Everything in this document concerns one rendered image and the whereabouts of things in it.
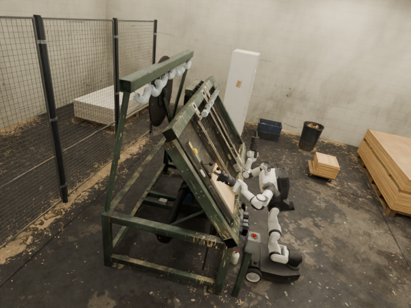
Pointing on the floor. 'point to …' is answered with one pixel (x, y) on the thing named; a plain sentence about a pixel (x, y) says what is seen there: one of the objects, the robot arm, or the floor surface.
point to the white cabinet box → (240, 85)
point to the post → (241, 274)
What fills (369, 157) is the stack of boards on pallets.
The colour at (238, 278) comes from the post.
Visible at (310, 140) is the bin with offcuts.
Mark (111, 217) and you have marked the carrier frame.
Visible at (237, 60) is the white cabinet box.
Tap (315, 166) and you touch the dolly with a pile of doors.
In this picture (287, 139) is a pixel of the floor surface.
